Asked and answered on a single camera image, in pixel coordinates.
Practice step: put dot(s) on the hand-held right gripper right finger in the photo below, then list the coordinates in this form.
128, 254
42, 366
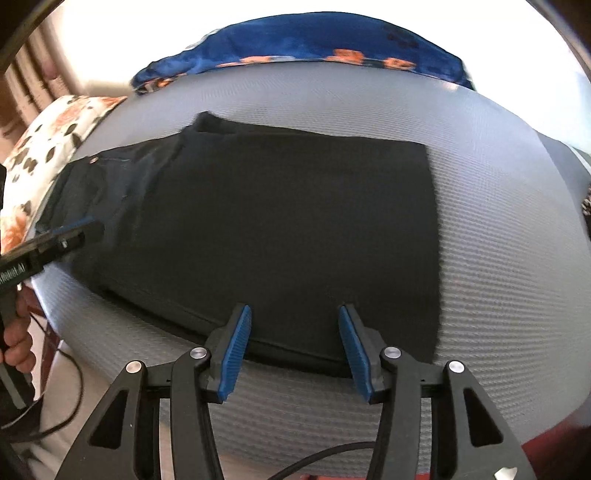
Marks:
355, 355

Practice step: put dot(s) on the black and white striped cloth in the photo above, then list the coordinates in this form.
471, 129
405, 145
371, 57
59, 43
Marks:
588, 198

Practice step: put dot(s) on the grey mesh mat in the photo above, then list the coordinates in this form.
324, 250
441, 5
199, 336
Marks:
485, 277

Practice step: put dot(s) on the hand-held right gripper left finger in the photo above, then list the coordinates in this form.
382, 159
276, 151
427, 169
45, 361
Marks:
235, 355

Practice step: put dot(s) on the person's left hand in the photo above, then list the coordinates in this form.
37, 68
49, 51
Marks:
18, 344

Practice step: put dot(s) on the floral pillow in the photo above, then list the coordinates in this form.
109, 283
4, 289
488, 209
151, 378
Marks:
46, 138

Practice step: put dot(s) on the black pants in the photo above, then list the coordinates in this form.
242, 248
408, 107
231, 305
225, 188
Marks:
277, 230

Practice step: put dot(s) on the blue floral blanket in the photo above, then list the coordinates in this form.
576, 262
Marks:
300, 44

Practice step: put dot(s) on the beige curtain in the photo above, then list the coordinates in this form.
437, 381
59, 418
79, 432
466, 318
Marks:
32, 69

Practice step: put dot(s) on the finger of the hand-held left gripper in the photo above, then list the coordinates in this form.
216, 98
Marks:
87, 237
74, 225

